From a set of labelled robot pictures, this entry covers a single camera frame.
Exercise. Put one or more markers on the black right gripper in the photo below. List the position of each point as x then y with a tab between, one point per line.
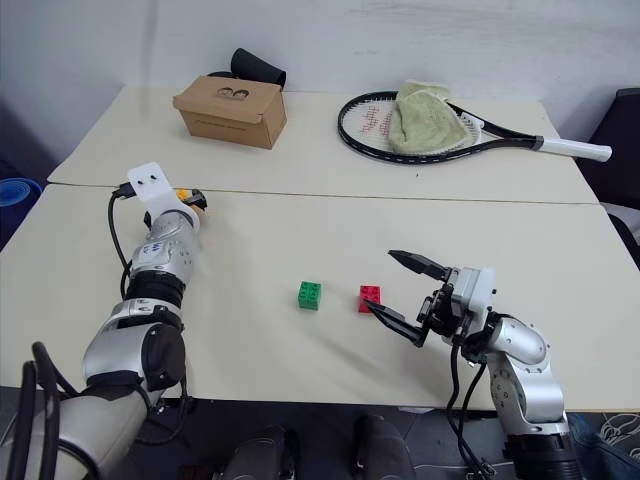
440	312

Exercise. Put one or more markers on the yellow toy brick cube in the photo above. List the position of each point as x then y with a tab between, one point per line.
183	195

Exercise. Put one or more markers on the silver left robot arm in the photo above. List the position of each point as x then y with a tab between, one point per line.
160	257

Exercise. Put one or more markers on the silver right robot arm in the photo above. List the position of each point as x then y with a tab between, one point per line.
525	370

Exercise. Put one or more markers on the red toy brick cube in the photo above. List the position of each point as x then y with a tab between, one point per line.
369	295

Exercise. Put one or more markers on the brown cardboard box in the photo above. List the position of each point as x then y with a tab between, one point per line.
230	117

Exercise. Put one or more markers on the green toy brick cube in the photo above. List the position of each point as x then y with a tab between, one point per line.
309	296

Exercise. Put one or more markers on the black rolled sleeve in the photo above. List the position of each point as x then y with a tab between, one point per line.
255	67

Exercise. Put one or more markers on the dark rounded shape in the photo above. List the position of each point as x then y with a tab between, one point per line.
260	455
382	450

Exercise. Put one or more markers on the pale green towel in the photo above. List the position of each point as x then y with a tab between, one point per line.
425	117

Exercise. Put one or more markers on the blue round container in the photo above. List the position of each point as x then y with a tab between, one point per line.
17	197

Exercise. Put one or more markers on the black tennis racket white grip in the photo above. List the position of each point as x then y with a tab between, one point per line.
575	147

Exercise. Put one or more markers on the blue patterned cloth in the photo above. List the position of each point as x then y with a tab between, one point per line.
607	445

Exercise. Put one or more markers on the black chair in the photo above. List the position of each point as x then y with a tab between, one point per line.
617	145

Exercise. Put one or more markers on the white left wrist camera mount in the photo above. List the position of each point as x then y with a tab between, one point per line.
150	185

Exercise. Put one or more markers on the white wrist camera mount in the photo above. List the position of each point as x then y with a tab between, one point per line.
475	292
150	185

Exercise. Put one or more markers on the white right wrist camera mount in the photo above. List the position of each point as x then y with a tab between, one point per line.
475	292

